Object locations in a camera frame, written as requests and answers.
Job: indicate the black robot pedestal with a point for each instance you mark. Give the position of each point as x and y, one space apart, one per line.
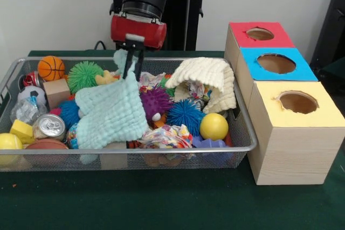
188 12

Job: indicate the blue spiky ball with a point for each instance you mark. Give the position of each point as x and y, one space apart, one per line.
186 114

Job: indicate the orange toy basketball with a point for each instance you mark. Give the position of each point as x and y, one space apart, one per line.
51 68

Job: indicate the wooden box with three holes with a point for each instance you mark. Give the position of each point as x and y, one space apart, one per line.
296 154

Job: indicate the plain wooden block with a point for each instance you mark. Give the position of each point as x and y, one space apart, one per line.
56 92

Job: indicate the mint waffle cloth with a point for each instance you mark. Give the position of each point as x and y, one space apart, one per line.
113 114

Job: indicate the silver drink can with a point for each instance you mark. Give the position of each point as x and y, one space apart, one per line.
49 126

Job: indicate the yellow plastic ball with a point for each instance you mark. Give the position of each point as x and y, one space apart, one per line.
214 126

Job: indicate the cream waffle cloth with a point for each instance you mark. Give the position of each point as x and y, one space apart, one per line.
205 71

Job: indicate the green spiky ball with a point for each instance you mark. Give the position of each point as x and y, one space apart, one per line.
82 77

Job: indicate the plush soccer ball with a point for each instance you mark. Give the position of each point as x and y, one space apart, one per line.
31 95

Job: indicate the silver mesh bin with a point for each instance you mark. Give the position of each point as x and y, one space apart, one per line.
244 133

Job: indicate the clear plastic packet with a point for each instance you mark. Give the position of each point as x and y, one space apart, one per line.
25 111

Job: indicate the purple spiky ball toy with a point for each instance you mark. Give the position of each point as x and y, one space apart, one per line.
156 100

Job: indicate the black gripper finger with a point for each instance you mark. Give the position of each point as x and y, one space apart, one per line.
140 63
129 57

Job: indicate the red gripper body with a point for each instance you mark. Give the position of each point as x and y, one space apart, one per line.
140 29

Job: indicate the dark green table cloth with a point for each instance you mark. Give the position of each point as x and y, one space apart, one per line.
337 69
161 200

